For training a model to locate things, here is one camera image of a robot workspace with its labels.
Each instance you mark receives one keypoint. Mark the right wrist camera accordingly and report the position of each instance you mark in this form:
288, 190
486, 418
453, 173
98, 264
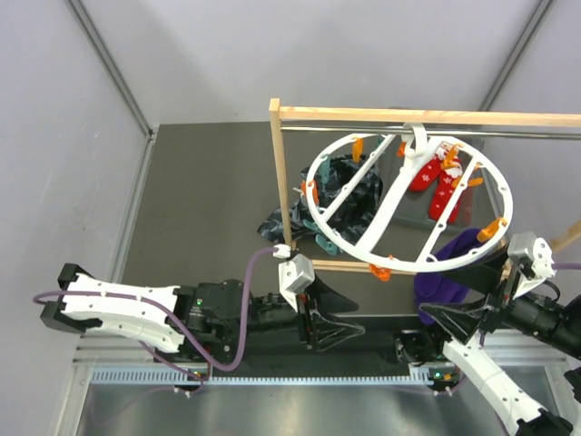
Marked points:
531, 255

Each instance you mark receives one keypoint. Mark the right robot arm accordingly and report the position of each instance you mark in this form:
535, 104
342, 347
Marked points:
511, 324

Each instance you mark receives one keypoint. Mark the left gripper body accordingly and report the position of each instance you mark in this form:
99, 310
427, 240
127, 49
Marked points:
306, 322

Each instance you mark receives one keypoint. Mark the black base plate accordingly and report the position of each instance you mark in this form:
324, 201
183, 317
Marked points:
389, 346

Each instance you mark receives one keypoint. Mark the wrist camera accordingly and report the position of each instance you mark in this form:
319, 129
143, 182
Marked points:
531, 255
295, 274

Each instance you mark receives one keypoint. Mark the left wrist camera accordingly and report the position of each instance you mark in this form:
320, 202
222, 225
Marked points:
295, 274

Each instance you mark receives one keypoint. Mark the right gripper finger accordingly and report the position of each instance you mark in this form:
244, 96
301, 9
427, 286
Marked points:
461, 322
482, 276

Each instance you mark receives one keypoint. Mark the red snowflake sock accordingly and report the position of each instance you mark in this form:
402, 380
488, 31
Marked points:
426, 175

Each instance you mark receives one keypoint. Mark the grey cable duct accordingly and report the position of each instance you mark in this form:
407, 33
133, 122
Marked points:
417, 376

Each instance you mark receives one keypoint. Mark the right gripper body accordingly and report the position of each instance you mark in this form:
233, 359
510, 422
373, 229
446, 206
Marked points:
508, 290

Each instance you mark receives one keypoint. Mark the white round clip hanger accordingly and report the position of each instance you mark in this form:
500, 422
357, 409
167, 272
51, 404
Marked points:
413, 208

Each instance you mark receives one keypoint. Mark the red santa sock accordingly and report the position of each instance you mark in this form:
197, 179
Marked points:
449, 169

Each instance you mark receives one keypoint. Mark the clear plastic bin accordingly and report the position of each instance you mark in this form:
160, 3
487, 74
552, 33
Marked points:
419, 149

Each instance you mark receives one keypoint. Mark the purple sock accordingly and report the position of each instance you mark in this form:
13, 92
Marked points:
436, 287

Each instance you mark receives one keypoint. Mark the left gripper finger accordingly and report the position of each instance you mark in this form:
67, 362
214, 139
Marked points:
330, 301
330, 331

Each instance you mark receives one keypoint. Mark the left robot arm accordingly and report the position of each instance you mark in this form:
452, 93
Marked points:
211, 318

